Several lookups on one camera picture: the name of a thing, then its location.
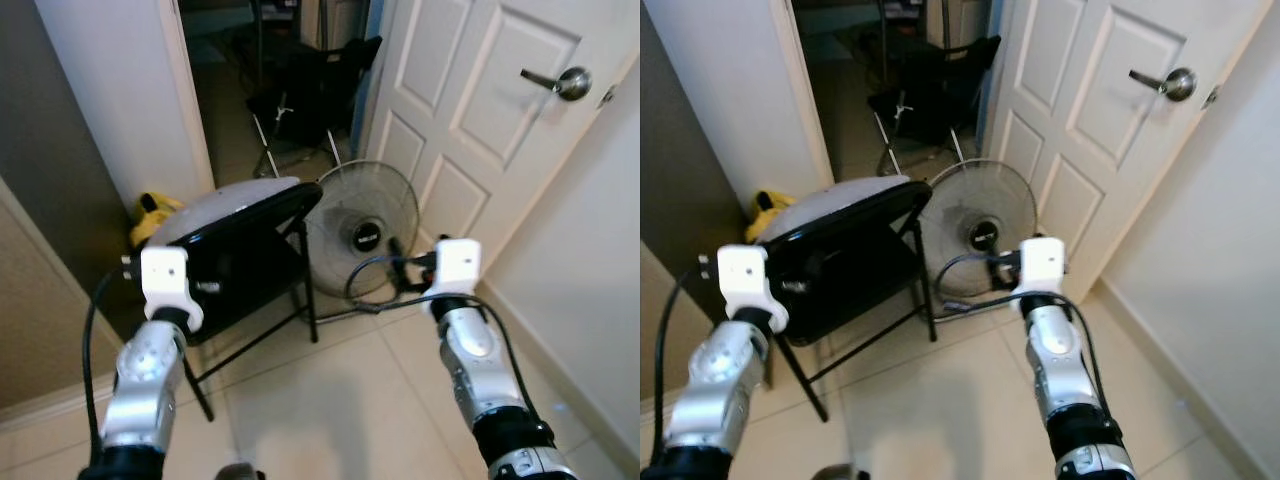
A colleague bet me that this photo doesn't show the round grey electric fan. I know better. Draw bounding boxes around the round grey electric fan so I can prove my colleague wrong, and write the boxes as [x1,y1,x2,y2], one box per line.
[918,158,1038,301]
[303,160,422,306]

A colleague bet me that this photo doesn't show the black metal folding chair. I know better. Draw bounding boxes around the black metal folding chair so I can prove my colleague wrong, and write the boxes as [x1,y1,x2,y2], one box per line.
[120,178,323,423]
[765,178,938,423]

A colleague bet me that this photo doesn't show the white panel door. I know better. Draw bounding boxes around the white panel door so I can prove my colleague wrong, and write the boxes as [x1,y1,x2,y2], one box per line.
[975,0,1271,301]
[358,0,641,276]

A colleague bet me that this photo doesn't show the grey padded chair seat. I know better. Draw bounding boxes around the grey padded chair seat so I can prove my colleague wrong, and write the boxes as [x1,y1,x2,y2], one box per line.
[150,177,301,246]
[763,176,913,244]

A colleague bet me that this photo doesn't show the black fabric chair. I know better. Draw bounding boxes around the black fabric chair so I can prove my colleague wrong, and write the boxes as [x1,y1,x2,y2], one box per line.
[866,35,1003,179]
[245,35,384,181]

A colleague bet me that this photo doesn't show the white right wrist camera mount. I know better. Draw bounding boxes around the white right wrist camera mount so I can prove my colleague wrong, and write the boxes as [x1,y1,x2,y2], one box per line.
[1012,237,1068,313]
[424,237,483,319]

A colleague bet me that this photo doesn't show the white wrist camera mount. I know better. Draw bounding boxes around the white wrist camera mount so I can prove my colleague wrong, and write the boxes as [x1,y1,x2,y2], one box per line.
[1012,237,1068,313]
[140,246,205,333]
[424,237,483,319]
[717,245,789,334]

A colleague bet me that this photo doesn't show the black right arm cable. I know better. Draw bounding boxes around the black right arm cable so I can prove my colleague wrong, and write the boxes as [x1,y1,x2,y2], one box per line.
[933,250,1121,431]
[345,255,546,431]

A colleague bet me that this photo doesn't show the silver door lever handle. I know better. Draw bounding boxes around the silver door lever handle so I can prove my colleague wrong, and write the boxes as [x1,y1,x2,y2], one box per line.
[1128,66,1198,102]
[519,65,593,102]

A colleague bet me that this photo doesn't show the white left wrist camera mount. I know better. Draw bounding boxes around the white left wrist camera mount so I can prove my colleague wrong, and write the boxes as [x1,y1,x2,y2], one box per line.
[717,245,789,334]
[140,246,205,333]

